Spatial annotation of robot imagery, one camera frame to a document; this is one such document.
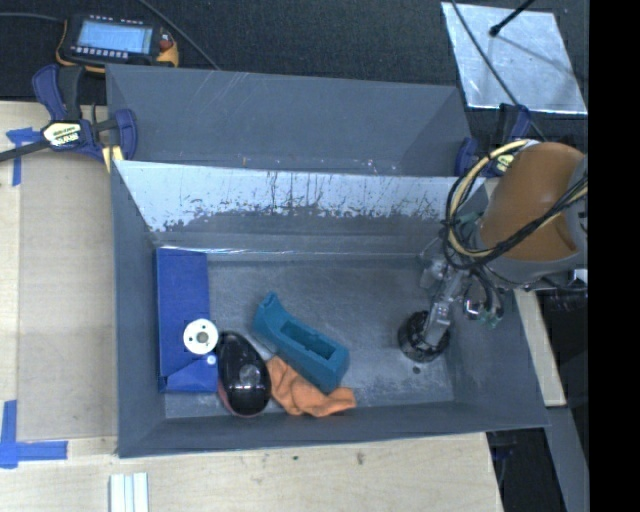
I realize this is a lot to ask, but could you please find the black round ribbed cup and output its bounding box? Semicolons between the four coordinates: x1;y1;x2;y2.
397;309;452;363

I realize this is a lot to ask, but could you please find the grey metal bin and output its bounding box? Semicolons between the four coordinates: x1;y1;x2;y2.
104;63;552;459

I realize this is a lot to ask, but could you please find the teal plastic holder block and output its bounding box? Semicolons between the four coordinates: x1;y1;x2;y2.
251;291;351;395

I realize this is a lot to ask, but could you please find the orange cloth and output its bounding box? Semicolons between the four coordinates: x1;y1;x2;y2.
264;355;358;418

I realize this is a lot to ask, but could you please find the black oval case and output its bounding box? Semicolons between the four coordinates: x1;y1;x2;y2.
215;330;273;419

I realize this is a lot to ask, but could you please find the white round disc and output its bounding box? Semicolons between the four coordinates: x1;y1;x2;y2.
182;318;220;356

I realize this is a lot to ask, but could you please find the black cylinder on white bracket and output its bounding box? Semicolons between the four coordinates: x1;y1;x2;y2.
461;294;486;322

